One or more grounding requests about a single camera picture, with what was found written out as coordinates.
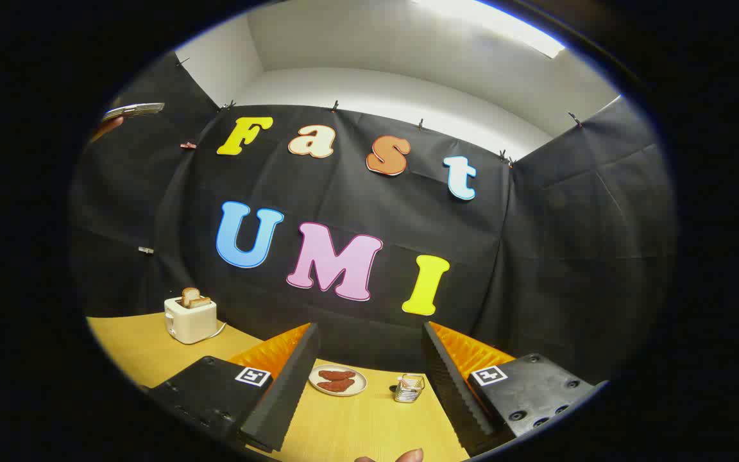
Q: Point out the red meat piece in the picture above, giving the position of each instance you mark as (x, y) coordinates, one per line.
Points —
(336, 385)
(337, 374)

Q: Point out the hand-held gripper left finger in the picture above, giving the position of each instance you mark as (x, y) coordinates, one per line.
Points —
(286, 391)

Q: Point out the white round plate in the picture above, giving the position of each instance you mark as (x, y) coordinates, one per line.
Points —
(360, 383)

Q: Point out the toast slice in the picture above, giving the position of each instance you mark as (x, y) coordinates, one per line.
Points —
(189, 295)
(200, 302)

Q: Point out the cream toaster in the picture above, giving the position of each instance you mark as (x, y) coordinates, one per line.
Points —
(190, 324)

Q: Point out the grey flat object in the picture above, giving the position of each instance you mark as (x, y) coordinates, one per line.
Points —
(132, 111)

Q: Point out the black backdrop cloth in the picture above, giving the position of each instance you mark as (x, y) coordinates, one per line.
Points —
(369, 205)

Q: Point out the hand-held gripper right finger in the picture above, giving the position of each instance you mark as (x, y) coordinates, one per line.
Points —
(450, 391)

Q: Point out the metal mesh holder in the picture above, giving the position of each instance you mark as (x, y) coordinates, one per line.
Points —
(409, 390)

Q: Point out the wooden table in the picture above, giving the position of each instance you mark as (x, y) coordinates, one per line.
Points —
(344, 423)

